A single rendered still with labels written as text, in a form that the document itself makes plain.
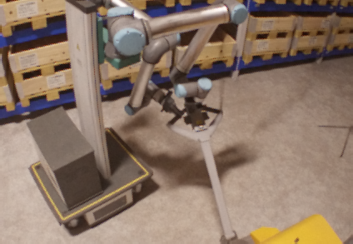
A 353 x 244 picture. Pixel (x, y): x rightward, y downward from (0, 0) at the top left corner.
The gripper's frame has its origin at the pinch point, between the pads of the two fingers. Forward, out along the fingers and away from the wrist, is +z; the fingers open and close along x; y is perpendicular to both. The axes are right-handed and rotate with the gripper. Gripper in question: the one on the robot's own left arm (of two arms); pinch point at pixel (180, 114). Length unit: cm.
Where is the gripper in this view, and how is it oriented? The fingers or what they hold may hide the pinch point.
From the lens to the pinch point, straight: 217.0
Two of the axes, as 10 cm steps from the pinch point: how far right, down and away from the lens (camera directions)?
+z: 7.4, 6.5, -1.7
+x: 2.1, -4.6, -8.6
